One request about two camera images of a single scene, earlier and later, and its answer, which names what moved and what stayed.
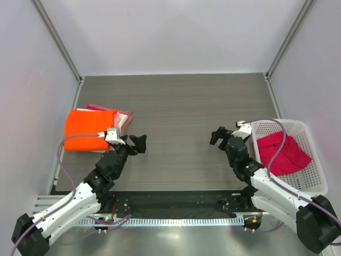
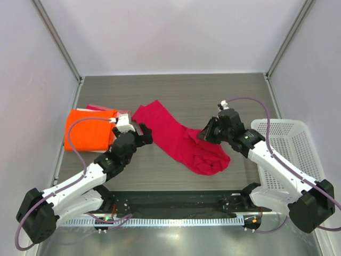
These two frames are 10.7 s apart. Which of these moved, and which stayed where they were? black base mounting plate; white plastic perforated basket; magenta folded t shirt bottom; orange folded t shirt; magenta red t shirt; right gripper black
Moved: magenta red t shirt; right gripper black
Stayed: black base mounting plate; orange folded t shirt; white plastic perforated basket; magenta folded t shirt bottom
